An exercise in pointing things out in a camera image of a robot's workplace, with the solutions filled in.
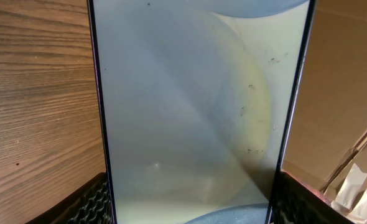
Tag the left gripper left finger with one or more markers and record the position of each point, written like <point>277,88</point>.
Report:
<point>91,203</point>

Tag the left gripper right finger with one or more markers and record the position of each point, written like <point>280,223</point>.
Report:
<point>292,202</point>

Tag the blue Galaxy smartphone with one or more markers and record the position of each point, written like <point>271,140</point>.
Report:
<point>196,100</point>

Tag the cardboard backdrop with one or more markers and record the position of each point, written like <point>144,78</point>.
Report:
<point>329,129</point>

